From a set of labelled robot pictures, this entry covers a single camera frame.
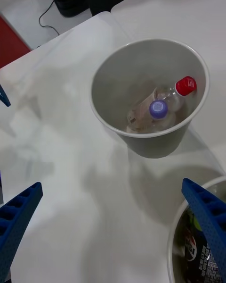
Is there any red panel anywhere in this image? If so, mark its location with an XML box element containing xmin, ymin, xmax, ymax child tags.
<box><xmin>0</xmin><ymin>14</ymin><xmax>32</xmax><ymax>69</ymax></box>

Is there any thin black cable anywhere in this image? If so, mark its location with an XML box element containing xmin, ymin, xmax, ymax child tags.
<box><xmin>38</xmin><ymin>0</ymin><xmax>61</xmax><ymax>36</ymax></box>

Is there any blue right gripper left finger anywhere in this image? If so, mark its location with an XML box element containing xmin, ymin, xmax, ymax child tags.
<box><xmin>0</xmin><ymin>182</ymin><xmax>44</xmax><ymax>283</ymax></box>

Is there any clear bottle with purple cap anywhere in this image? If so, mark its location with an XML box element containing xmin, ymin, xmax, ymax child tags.
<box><xmin>145</xmin><ymin>99</ymin><xmax>179</xmax><ymax>133</ymax></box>

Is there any clear bottle with red cap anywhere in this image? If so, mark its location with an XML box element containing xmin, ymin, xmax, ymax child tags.
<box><xmin>127</xmin><ymin>75</ymin><xmax>197</xmax><ymax>133</ymax></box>

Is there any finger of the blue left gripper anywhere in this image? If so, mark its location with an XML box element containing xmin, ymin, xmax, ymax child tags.
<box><xmin>0</xmin><ymin>83</ymin><xmax>11</xmax><ymax>108</ymax></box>

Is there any black can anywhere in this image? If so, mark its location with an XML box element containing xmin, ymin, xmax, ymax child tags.
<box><xmin>181</xmin><ymin>207</ymin><xmax>223</xmax><ymax>283</ymax></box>

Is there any grey plastic bin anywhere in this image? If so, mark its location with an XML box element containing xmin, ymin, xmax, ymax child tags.
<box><xmin>89</xmin><ymin>39</ymin><xmax>210</xmax><ymax>159</ymax></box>

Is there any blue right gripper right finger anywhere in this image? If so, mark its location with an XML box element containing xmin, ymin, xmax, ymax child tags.
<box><xmin>181</xmin><ymin>177</ymin><xmax>226</xmax><ymax>281</ymax></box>

